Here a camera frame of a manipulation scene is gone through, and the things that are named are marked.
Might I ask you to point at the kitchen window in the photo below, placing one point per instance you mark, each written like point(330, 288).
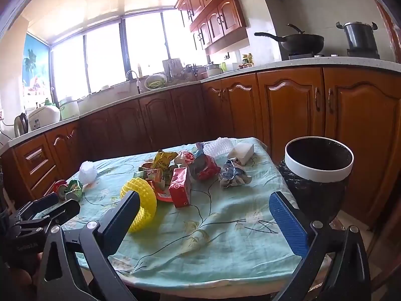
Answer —
point(103, 56)

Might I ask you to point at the yellow lid condiment jar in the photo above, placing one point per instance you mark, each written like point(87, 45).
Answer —
point(245, 60)

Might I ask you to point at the black trash bin white rim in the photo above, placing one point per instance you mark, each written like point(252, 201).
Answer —
point(319, 194)

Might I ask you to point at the green floral tablecloth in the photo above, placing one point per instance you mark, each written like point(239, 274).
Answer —
point(219, 235)

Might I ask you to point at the person's left hand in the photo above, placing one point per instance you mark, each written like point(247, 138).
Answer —
point(18, 279)

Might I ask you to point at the crushed red can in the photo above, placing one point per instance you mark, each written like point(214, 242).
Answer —
point(59, 185)

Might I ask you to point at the cream electric cooker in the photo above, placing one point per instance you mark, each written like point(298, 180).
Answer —
point(213, 70)

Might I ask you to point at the white bowl of green vegetables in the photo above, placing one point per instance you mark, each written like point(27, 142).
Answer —
point(155, 83)

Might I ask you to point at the gas stove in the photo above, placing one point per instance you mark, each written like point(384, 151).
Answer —
point(363, 53)

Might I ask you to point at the wooden wall cabinets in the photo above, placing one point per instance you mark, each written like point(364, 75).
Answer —
point(219, 18)

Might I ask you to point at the crushed green can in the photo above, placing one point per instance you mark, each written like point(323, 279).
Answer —
point(73, 189)

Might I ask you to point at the orange flat wrapper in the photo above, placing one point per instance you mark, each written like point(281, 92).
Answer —
point(163, 197)

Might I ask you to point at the white stone countertop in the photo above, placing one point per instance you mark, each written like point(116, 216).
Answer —
point(344, 62)

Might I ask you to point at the dark kitchen utensils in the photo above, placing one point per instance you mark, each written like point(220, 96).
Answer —
point(192, 70)

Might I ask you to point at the dish rack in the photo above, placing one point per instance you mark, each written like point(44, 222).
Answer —
point(172, 67)

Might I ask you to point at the steel kettle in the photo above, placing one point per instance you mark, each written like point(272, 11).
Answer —
point(20, 125)

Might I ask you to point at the blue white packet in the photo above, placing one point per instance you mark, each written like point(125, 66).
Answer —
point(233, 175)

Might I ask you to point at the green rice cooker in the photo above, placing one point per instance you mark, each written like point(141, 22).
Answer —
point(69, 109)

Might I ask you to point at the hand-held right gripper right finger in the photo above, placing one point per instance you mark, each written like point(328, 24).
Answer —
point(288, 222)

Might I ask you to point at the white rice cooker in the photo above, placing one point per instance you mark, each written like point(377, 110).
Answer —
point(44, 117)

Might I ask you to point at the white paper block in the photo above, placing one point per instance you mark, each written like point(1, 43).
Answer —
point(242, 152)

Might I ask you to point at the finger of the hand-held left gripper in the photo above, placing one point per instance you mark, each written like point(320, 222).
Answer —
point(40, 205)
point(62, 213)

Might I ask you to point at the red snack packet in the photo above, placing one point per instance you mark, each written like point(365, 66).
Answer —
point(205, 167)

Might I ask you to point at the red drink carton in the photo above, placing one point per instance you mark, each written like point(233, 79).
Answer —
point(180, 188)

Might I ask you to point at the white foam fruit net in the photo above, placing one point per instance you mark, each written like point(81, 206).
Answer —
point(219, 145)
point(87, 172)

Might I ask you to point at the steel stock pot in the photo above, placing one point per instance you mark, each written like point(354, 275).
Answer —
point(358, 36)

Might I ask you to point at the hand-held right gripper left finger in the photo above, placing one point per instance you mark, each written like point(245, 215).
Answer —
point(125, 216)

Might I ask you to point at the palm tree wall poster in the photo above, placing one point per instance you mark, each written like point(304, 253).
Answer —
point(34, 62)

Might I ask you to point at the black wok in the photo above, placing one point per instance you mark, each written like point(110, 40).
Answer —
point(300, 42)

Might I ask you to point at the yellow foam fruit net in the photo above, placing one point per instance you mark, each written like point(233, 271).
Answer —
point(148, 203)

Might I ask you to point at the yellow snack packet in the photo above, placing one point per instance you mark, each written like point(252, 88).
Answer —
point(163, 160)

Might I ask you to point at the wooden base cabinets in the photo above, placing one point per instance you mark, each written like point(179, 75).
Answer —
point(291, 100)

